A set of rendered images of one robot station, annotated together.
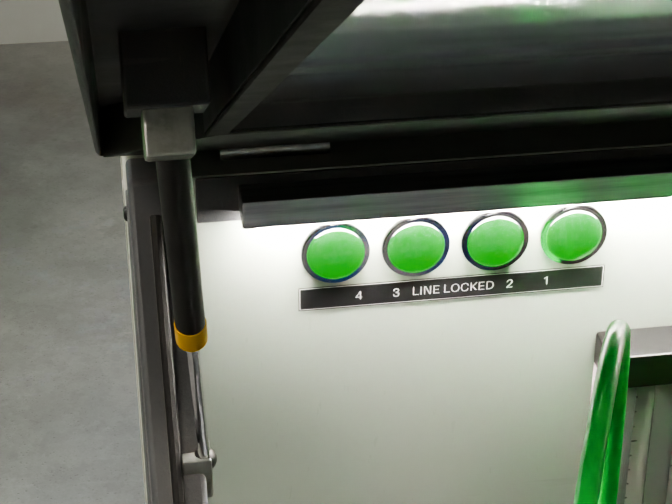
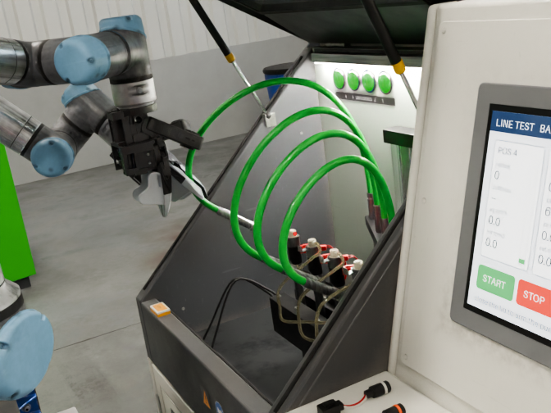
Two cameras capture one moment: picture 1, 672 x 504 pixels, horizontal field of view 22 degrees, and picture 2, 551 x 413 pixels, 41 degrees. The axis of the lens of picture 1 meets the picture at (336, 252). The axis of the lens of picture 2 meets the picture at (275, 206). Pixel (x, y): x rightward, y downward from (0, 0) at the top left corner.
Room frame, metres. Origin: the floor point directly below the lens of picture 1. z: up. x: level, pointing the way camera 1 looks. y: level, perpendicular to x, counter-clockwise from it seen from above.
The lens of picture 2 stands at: (0.38, -1.59, 1.61)
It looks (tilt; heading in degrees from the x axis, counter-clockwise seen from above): 17 degrees down; 73
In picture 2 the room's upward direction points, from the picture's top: 8 degrees counter-clockwise
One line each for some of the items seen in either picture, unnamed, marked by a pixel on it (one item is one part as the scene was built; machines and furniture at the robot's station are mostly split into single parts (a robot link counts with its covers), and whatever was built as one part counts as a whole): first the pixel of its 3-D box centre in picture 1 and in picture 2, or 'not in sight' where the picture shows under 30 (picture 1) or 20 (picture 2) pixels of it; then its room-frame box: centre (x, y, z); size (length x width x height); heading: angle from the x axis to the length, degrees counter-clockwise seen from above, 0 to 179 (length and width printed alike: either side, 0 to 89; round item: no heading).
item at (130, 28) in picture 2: not in sight; (124, 48); (0.56, -0.27, 1.54); 0.09 x 0.08 x 0.11; 49
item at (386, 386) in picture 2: not in sight; (354, 398); (0.75, -0.66, 0.99); 0.12 x 0.02 x 0.02; 5
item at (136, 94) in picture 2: not in sight; (134, 93); (0.56, -0.27, 1.46); 0.08 x 0.08 x 0.05
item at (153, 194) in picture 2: not in sight; (154, 196); (0.56, -0.29, 1.27); 0.06 x 0.03 x 0.09; 8
